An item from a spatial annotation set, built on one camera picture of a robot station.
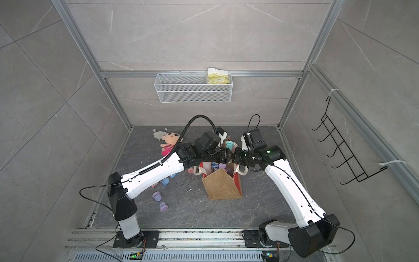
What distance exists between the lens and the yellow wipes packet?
2.81ft

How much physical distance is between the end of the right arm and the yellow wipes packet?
400 mm

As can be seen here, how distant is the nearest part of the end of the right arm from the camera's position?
1.62ft
